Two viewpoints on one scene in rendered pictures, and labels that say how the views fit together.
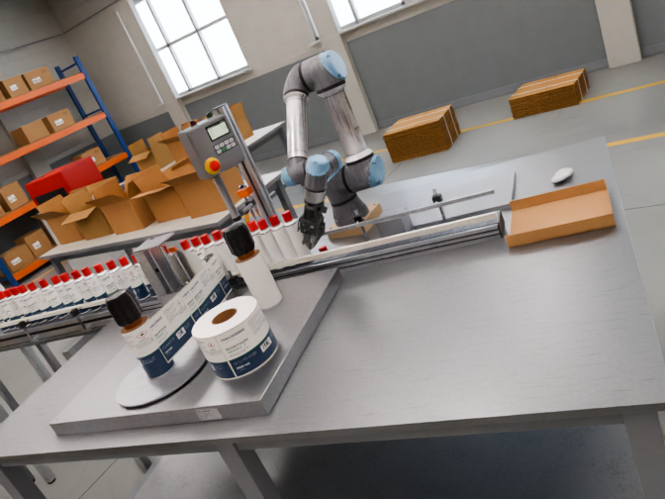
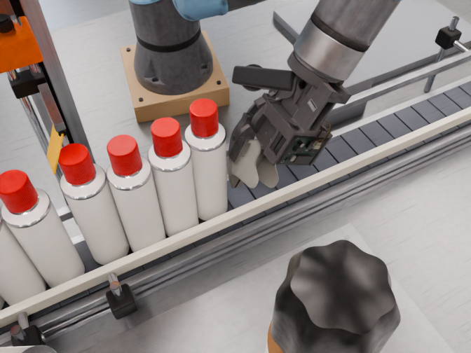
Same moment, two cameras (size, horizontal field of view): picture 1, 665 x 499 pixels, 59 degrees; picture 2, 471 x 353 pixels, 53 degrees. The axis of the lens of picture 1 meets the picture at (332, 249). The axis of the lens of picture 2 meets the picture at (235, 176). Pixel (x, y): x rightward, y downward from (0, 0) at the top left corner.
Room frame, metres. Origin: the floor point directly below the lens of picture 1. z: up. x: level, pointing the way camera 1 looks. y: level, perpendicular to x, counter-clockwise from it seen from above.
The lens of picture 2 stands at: (1.79, 0.42, 1.46)
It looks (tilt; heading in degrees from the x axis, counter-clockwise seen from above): 51 degrees down; 304
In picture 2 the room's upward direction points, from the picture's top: straight up
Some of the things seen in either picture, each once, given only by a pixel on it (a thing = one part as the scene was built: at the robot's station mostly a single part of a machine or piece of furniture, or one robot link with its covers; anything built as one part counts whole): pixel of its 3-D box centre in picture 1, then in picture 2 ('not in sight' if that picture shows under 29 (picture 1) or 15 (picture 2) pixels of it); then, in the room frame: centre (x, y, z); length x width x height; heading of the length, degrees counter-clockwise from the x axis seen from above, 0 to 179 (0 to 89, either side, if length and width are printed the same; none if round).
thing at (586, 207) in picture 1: (557, 212); not in sight; (1.63, -0.68, 0.85); 0.30 x 0.26 x 0.04; 62
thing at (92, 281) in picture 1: (96, 287); not in sight; (2.54, 1.03, 0.98); 0.05 x 0.05 x 0.20
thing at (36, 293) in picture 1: (42, 301); not in sight; (2.71, 1.36, 0.98); 0.05 x 0.05 x 0.20
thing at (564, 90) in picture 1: (548, 93); not in sight; (5.65, -2.60, 0.10); 0.64 x 0.52 x 0.20; 48
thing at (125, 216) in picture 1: (131, 202); not in sight; (4.46, 1.24, 0.97); 0.45 x 0.44 x 0.37; 144
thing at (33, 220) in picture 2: not in sight; (42, 234); (2.15, 0.30, 0.98); 0.05 x 0.05 x 0.20
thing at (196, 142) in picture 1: (212, 147); not in sight; (2.22, 0.25, 1.38); 0.17 x 0.10 x 0.19; 117
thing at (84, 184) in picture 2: (261, 245); (94, 209); (2.13, 0.24, 0.98); 0.05 x 0.05 x 0.20
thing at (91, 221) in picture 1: (96, 211); not in sight; (4.75, 1.61, 0.97); 0.46 x 0.44 x 0.37; 56
